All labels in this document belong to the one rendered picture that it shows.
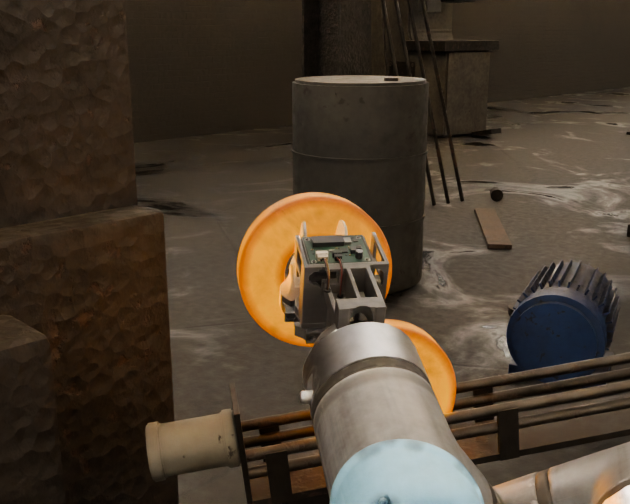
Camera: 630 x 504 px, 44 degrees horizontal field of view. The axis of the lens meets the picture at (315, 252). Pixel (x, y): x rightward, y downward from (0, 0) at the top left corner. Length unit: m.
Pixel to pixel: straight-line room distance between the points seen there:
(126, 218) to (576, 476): 0.59
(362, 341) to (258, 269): 0.23
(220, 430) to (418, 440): 0.36
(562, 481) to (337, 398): 0.16
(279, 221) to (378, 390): 0.28
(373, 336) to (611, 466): 0.18
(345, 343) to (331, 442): 0.08
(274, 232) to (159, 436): 0.24
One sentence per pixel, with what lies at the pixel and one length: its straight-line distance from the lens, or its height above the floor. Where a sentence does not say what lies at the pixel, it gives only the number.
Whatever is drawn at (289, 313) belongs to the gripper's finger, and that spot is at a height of 0.84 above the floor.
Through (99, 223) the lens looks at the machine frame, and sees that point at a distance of 0.93.
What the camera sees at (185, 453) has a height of 0.67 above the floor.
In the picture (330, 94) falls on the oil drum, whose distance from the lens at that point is 3.17.
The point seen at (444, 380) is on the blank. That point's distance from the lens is 0.85.
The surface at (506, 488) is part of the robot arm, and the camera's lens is 0.60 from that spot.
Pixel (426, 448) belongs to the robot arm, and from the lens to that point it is 0.49.
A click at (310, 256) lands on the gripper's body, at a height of 0.90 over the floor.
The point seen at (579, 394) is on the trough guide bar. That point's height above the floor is 0.71.
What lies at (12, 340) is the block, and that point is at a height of 0.80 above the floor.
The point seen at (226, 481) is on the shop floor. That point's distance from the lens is 2.05.
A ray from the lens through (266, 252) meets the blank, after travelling 0.76.
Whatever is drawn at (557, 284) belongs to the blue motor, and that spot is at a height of 0.32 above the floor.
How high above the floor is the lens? 1.08
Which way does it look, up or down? 16 degrees down
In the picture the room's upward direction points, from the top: straight up
